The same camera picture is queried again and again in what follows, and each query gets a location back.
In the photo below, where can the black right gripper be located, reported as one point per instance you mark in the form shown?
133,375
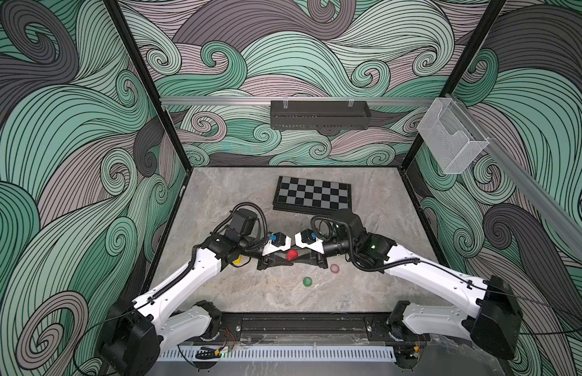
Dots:
322,256

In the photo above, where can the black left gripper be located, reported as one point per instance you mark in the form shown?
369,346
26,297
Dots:
265,257

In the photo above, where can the red paint jar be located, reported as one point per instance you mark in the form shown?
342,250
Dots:
292,255

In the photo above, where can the green jar lid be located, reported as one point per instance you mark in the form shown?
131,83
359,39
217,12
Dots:
307,282

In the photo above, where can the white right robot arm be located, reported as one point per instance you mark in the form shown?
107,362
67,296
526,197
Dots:
484,311

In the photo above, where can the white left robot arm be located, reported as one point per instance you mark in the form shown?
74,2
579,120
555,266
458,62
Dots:
137,331

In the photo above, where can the pink jar lid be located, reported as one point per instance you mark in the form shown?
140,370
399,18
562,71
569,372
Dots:
334,268

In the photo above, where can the black white chessboard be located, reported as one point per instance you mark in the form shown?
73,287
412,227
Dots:
312,197

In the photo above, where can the white ventilated front strip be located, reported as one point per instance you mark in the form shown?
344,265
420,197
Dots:
377,354

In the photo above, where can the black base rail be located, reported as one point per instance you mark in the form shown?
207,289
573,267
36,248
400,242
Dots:
310,326

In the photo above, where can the black wall shelf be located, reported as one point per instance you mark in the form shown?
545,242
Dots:
328,116

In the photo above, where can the clear plastic wall bin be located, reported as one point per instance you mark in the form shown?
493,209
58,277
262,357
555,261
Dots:
451,134

